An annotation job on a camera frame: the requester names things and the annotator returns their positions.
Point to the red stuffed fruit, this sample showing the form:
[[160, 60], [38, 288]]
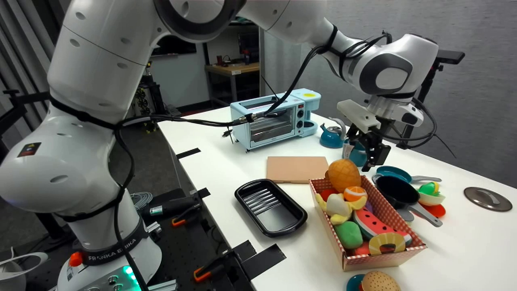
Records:
[[327, 194]]

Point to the wooden desk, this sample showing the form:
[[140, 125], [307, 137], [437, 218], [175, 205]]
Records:
[[232, 69]]

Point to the teal toy pan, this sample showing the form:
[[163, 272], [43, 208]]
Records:
[[394, 173]]

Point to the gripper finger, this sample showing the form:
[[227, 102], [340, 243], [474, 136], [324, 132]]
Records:
[[369, 161], [384, 155]]

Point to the stuffed orange half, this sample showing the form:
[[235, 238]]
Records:
[[355, 193]]

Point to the strip of black tape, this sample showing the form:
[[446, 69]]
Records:
[[188, 153]]

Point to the tan cutting board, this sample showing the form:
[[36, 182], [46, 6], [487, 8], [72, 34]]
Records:
[[297, 169]]

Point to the green stuffed fruit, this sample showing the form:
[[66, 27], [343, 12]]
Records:
[[348, 234]]

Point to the black tray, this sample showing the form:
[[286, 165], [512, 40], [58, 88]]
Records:
[[270, 208]]

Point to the teal toy kettle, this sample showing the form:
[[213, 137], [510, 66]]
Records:
[[331, 137]]

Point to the teal toy plate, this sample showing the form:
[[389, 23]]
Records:
[[352, 283]]

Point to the black toy pan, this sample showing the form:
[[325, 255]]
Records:
[[396, 192]]

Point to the red checked cardboard box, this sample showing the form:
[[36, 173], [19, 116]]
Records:
[[375, 260]]

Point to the stuffed pineapple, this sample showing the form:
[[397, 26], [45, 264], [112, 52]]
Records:
[[343, 174]]

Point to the dark monitor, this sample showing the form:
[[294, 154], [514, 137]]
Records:
[[173, 46]]

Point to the green and yellow toy fruit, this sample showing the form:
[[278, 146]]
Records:
[[428, 188]]

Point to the stuffed bread loaf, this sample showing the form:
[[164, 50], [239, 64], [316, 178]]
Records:
[[379, 282]]

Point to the toaster oven door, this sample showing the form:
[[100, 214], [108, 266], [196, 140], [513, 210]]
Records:
[[271, 127]]

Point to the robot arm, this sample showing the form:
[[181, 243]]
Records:
[[93, 72]]

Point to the light blue toy toaster oven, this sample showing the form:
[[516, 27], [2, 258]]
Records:
[[270, 127]]

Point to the camera on mount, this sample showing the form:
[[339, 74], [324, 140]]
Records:
[[450, 56]]

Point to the silver pot lid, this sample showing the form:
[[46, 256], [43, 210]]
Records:
[[486, 199]]

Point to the cream toy bowl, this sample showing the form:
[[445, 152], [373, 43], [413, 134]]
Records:
[[431, 199]]

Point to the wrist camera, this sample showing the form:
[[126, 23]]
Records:
[[357, 114]]

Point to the stuffed peeled banana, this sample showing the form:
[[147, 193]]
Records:
[[337, 206]]

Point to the teal cup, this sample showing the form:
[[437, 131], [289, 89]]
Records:
[[357, 157]]

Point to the orange toy plate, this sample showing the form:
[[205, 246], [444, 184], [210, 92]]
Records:
[[436, 211]]

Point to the stuffed watermelon slice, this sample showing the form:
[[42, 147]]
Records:
[[373, 226]]

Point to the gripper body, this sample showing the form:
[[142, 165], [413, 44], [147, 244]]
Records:
[[369, 137]]

